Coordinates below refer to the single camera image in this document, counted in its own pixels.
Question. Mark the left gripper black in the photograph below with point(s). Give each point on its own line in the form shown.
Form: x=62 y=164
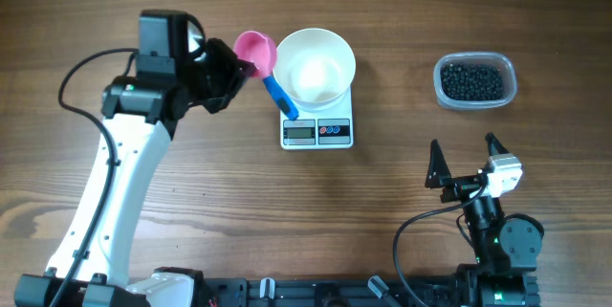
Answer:
x=222 y=77

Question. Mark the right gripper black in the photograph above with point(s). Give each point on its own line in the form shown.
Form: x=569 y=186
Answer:
x=463 y=184

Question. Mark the pink scoop blue handle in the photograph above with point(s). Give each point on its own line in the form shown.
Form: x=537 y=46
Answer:
x=260 y=50

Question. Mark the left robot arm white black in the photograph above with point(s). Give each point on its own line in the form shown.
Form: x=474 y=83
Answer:
x=173 y=69

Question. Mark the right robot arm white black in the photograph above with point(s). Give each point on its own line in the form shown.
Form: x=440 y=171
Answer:
x=505 y=246

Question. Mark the white bowl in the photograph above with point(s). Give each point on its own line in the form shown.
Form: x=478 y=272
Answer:
x=314 y=67

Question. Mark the white digital kitchen scale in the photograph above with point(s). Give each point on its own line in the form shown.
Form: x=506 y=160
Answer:
x=328 y=127

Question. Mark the clear plastic container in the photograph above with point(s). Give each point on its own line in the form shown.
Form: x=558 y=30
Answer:
x=499 y=61

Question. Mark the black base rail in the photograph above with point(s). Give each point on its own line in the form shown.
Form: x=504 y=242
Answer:
x=334 y=292

